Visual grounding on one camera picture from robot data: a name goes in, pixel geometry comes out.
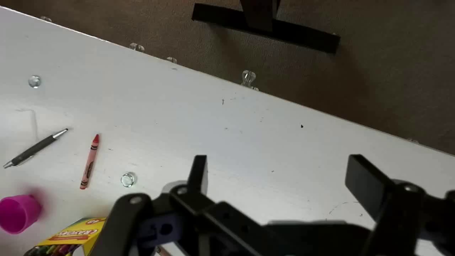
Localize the black T-shaped stand base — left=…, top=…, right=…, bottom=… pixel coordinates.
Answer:
left=191, top=0, right=342, bottom=55

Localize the yellow green crayon box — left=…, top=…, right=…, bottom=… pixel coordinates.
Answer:
left=23, top=217, right=109, bottom=256

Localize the black pen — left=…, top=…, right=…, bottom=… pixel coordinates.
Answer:
left=3, top=127, right=72, bottom=171

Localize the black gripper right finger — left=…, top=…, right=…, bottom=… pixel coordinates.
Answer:
left=345, top=154, right=455, bottom=256

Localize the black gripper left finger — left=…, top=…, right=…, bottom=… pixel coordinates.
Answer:
left=90, top=154, right=268, bottom=256

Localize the pink crayon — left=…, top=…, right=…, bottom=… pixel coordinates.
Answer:
left=79, top=133, right=103, bottom=191

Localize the small pink plastic bowl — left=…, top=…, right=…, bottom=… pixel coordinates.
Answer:
left=0, top=193, right=46, bottom=237

